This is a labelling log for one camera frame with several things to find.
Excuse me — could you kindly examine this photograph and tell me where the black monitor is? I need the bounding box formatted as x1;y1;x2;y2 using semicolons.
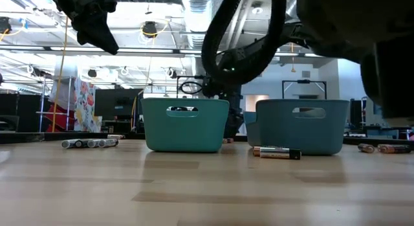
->
94;88;145;122

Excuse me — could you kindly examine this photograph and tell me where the black aluminium table frame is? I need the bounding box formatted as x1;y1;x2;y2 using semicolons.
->
0;131;414;146

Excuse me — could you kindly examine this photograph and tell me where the silver ventilation duct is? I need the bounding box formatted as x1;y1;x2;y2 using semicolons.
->
180;0;218;98

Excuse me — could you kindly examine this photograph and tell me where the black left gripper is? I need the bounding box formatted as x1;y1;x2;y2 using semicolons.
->
48;0;120;56

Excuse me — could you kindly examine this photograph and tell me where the black yellow cable reel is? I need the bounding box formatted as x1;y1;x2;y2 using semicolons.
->
140;21;160;39

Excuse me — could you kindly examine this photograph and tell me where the red cloth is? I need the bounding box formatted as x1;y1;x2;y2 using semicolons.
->
45;102;77;133

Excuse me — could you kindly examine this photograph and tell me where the bright teal plastic bin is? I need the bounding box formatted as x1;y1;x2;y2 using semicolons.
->
140;98;230;153

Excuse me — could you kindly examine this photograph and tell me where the ceiling light rail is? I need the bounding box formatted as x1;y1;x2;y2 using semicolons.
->
0;44;324;60

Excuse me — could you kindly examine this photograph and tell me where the silver black Energizer battery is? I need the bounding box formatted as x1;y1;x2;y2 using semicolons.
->
259;146;302;161

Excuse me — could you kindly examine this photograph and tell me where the dark blue-teal plastic bin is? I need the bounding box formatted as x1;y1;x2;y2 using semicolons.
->
243;99;350;156

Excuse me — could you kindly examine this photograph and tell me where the metal rack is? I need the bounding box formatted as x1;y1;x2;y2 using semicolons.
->
36;75;72;133

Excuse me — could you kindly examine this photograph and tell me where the black braided cable sleeve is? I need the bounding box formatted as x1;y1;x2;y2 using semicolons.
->
201;0;289;87

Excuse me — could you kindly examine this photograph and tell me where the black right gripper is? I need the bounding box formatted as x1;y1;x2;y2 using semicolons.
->
202;75;244;139

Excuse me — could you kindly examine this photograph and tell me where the yellow vertical cable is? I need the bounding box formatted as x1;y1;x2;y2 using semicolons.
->
51;16;69;133

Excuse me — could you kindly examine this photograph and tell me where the black computer tower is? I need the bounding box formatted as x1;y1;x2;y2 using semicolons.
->
349;99;367;130

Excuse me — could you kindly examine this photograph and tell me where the floral cloth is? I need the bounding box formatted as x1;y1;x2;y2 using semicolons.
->
73;77;103;133

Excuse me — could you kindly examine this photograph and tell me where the black partition panel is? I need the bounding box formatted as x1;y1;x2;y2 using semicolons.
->
0;93;45;133

